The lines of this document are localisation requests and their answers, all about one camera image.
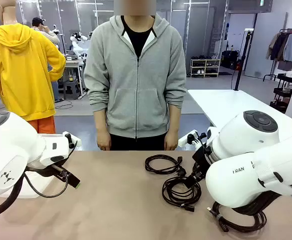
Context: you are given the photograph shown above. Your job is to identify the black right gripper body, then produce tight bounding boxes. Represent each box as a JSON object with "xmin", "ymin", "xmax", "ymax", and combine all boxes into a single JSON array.
[{"xmin": 192, "ymin": 146, "xmax": 213, "ymax": 176}]

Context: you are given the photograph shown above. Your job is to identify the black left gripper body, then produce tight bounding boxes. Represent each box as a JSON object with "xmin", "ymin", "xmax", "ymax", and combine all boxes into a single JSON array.
[{"xmin": 27, "ymin": 159, "xmax": 70, "ymax": 178}]

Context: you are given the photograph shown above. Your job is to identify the thick black power cable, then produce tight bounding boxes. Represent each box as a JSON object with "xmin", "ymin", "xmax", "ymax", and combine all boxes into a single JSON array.
[{"xmin": 145, "ymin": 154, "xmax": 187, "ymax": 178}]

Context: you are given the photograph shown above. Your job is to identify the black USB cable tight coil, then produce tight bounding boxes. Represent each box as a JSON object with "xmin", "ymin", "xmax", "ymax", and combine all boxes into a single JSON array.
[{"xmin": 162, "ymin": 174, "xmax": 202, "ymax": 213}]

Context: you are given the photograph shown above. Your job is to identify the person's right forearm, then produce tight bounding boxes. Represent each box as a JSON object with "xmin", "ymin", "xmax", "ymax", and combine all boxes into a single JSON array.
[{"xmin": 93, "ymin": 109, "xmax": 109, "ymax": 132}]

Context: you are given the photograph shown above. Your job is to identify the person's left forearm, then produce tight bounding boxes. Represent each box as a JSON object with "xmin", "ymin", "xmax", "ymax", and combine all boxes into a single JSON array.
[{"xmin": 167, "ymin": 104, "xmax": 182, "ymax": 133}]

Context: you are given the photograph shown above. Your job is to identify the person's left hand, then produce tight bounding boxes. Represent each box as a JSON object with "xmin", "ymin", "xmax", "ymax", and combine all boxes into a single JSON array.
[{"xmin": 164, "ymin": 131, "xmax": 179, "ymax": 151}]

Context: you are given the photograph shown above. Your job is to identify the person's right hand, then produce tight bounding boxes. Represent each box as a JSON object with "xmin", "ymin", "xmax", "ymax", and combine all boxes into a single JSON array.
[{"xmin": 96, "ymin": 129, "xmax": 111, "ymax": 151}]

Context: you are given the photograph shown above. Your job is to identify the orange shorts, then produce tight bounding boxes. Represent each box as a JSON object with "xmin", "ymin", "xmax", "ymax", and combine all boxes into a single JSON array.
[{"xmin": 27, "ymin": 116, "xmax": 57, "ymax": 135}]

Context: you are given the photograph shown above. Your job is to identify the white table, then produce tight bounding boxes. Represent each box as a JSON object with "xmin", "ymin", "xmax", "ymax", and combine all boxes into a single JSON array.
[{"xmin": 187, "ymin": 89, "xmax": 292, "ymax": 141}]

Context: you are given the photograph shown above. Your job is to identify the dark grey step stool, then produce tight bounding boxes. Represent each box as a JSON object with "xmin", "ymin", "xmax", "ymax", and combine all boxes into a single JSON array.
[{"xmin": 63, "ymin": 81, "xmax": 81, "ymax": 101}]

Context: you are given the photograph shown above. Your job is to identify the white shoe rack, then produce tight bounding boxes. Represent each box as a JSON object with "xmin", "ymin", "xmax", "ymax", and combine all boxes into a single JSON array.
[{"xmin": 190, "ymin": 58, "xmax": 221, "ymax": 78}]

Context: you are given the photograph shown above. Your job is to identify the person in grey hoodie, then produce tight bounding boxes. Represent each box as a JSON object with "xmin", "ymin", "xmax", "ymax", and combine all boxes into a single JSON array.
[{"xmin": 84, "ymin": 0, "xmax": 187, "ymax": 151}]

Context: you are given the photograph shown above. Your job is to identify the yellow hoodie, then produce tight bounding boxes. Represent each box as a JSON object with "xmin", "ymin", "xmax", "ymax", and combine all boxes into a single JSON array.
[{"xmin": 0, "ymin": 22, "xmax": 66, "ymax": 122}]

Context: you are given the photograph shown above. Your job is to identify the black luggage case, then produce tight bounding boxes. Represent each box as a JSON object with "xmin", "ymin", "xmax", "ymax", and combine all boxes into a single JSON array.
[{"xmin": 220, "ymin": 49, "xmax": 239, "ymax": 71}]

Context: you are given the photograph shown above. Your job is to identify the black utility cart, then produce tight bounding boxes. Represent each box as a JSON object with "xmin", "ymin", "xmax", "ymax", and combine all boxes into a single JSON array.
[{"xmin": 269, "ymin": 72, "xmax": 292, "ymax": 114}]

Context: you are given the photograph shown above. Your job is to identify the grey lab desk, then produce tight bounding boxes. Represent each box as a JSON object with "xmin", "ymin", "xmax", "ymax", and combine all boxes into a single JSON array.
[{"xmin": 64, "ymin": 56, "xmax": 88, "ymax": 100}]

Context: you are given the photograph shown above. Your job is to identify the black pole stand white head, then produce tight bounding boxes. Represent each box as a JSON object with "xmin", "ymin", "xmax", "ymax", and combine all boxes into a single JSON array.
[{"xmin": 231, "ymin": 28, "xmax": 254, "ymax": 91}]

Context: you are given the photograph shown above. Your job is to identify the clothes rack with garments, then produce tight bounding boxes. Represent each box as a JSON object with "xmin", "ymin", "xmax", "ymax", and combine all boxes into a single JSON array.
[{"xmin": 262, "ymin": 28, "xmax": 292, "ymax": 82}]

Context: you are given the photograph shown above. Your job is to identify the person with black cap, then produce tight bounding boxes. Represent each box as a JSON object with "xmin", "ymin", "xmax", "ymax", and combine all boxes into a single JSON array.
[{"xmin": 31, "ymin": 16, "xmax": 61, "ymax": 46}]

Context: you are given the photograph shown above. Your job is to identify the beige mannequin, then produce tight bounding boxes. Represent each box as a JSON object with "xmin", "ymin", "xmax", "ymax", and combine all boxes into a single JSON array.
[{"xmin": 0, "ymin": 0, "xmax": 18, "ymax": 26}]

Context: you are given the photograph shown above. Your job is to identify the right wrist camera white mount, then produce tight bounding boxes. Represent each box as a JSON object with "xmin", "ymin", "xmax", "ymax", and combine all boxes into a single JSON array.
[{"xmin": 178, "ymin": 129, "xmax": 206, "ymax": 151}]

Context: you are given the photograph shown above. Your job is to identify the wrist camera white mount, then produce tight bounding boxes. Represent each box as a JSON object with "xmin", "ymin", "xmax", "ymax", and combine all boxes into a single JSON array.
[
  {"xmin": 178, "ymin": 129, "xmax": 206, "ymax": 151},
  {"xmin": 62, "ymin": 131, "xmax": 82, "ymax": 151}
]

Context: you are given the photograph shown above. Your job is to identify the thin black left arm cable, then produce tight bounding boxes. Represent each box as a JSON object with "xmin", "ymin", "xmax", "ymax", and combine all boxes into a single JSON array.
[{"xmin": 22, "ymin": 169, "xmax": 69, "ymax": 200}]

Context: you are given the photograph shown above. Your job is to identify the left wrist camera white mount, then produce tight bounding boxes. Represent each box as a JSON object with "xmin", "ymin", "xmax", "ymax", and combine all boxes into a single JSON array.
[{"xmin": 62, "ymin": 131, "xmax": 82, "ymax": 151}]

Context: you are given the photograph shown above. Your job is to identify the black USB cable wide coil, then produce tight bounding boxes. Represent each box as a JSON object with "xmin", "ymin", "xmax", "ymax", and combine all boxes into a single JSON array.
[{"xmin": 206, "ymin": 201, "xmax": 268, "ymax": 233}]

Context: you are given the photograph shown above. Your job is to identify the thick black left arm hose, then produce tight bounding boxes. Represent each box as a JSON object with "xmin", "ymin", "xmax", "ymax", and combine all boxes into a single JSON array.
[{"xmin": 0, "ymin": 172, "xmax": 26, "ymax": 221}]

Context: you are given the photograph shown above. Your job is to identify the black right arm hose bundle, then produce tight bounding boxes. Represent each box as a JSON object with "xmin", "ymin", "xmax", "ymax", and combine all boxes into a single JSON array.
[{"xmin": 232, "ymin": 191, "xmax": 279, "ymax": 216}]

